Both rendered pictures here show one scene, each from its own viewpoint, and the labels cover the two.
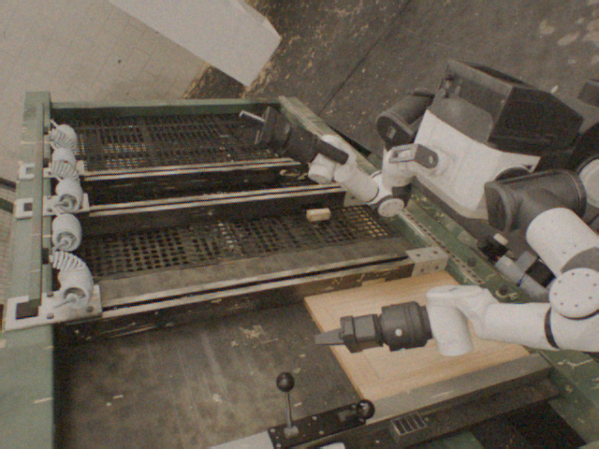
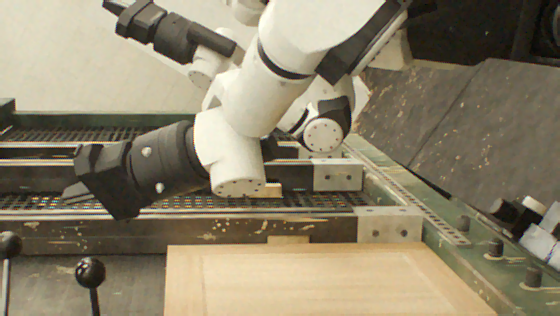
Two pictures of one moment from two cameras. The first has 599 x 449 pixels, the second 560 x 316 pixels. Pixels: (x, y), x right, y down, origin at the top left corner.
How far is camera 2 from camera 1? 0.78 m
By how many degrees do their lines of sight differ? 29
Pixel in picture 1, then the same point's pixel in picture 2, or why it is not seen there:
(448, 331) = (215, 145)
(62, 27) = (118, 105)
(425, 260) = (377, 215)
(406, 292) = (334, 254)
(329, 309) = (195, 256)
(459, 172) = not seen: outside the picture
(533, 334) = (249, 59)
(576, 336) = (272, 20)
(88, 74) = not seen: hidden behind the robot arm
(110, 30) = (172, 106)
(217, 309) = (34, 239)
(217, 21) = not seen: hidden behind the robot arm
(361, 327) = (106, 154)
